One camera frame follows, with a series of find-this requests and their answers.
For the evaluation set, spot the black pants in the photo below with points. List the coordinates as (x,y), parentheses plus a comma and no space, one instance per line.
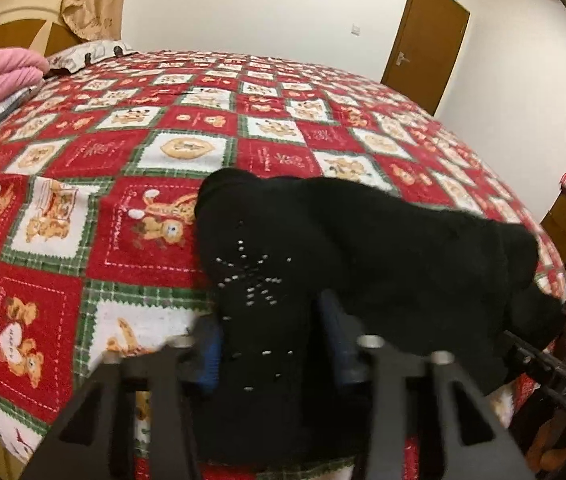
(422,279)

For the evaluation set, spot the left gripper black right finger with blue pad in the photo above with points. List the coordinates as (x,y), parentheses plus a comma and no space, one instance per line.
(459,436)

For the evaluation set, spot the cream wooden headboard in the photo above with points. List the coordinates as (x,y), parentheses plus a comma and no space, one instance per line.
(35,25)

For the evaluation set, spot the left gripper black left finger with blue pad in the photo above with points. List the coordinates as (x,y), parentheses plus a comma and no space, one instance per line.
(93,436)

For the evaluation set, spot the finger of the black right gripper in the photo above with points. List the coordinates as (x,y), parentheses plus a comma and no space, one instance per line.
(538,391)

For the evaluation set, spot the grey patterned pillow far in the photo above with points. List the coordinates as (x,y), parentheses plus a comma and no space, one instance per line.
(76,58)

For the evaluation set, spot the red teddy bear bedspread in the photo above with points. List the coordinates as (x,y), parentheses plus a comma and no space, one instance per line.
(98,188)

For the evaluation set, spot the brown wooden door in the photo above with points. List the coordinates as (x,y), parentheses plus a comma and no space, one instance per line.
(429,38)

